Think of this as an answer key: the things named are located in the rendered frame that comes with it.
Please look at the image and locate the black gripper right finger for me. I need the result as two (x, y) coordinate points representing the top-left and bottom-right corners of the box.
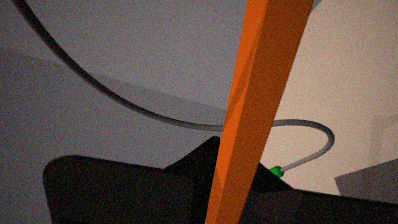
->
(238, 163), (398, 224)

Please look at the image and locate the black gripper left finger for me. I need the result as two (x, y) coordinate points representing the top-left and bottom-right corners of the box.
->
(42, 136), (220, 224)

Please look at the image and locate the orange bar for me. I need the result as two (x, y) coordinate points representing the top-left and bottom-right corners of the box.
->
(205, 0), (314, 224)

